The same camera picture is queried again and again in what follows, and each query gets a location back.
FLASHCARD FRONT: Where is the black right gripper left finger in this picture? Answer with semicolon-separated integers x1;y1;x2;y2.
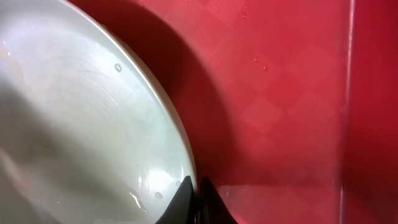
155;176;196;224

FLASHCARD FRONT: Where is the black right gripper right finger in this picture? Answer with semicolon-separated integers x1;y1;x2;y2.
199;177;238;224

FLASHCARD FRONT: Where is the light blue stained plate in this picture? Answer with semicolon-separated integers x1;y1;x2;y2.
1;0;197;223

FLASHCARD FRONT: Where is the red plastic tray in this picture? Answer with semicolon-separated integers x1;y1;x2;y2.
76;0;397;223

